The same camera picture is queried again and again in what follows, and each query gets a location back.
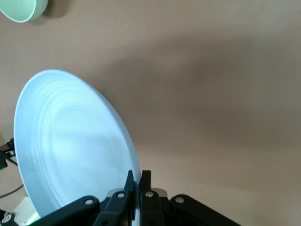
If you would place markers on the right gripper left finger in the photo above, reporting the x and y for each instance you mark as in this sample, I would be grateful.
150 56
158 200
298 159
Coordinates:
117 204

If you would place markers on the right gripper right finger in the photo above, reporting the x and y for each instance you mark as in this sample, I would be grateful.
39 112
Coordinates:
150 207

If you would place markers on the blue plate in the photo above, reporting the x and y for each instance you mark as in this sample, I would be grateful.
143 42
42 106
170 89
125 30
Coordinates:
70 146

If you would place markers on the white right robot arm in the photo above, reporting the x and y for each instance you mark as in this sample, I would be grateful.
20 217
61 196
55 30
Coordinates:
22 209

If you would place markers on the brown table cover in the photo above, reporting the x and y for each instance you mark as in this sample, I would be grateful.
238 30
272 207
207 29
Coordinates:
211 94

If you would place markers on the green bowl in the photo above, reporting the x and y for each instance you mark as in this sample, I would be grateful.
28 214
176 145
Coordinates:
21 9

